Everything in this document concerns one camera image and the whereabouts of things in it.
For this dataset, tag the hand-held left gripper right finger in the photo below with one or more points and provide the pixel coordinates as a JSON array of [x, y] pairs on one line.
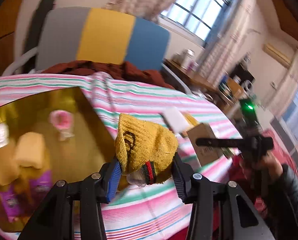
[[179, 185]]

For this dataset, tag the wooden desk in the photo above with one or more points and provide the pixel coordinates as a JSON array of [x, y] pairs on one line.
[[201, 82]]

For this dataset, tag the person's right hand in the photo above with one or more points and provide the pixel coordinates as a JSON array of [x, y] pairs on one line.
[[273, 167]]

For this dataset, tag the yellow packet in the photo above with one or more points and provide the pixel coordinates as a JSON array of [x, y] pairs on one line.
[[191, 120]]

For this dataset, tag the gold metal tin box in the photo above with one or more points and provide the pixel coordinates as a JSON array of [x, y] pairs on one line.
[[89, 135]]

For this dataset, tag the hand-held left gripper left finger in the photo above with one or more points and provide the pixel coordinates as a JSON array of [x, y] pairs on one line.
[[114, 180]]

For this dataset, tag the pink cup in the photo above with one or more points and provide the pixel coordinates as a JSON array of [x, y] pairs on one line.
[[61, 120]]

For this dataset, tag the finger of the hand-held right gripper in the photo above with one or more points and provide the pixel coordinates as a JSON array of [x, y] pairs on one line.
[[219, 143]]

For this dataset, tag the large side window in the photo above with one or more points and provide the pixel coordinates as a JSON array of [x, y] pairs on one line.
[[295, 115]]

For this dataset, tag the yellow knit hat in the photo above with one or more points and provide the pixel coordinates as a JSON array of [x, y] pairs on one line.
[[144, 142]]

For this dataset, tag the cardboard box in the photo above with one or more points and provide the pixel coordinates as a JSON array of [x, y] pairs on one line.
[[206, 145]]

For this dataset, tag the white jar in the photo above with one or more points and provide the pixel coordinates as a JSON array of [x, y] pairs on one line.
[[187, 57]]

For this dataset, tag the person's right forearm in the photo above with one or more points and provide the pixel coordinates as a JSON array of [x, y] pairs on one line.
[[291, 192]]

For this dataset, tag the small bottle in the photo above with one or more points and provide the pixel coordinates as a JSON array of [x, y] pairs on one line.
[[1, 135]]

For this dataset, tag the dark red cloth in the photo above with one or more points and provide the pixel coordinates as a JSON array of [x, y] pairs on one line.
[[129, 72]]

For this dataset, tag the purple printed packet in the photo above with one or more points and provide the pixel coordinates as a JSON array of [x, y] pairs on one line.
[[192, 66]]

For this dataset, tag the barred window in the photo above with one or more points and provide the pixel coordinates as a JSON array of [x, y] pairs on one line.
[[199, 7]]

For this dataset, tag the wall air conditioner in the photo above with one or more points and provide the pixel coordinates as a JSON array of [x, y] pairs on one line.
[[278, 53]]

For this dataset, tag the black appliance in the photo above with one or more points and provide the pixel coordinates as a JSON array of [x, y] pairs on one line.
[[241, 76]]

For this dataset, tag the grey yellow blue chair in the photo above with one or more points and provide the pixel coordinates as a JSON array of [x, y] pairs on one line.
[[109, 37]]

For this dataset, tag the purple snack packet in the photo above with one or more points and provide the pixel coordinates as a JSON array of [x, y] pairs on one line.
[[41, 185], [11, 205]]

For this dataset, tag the pink green striped tablecloth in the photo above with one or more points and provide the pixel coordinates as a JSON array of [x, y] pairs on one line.
[[144, 100]]

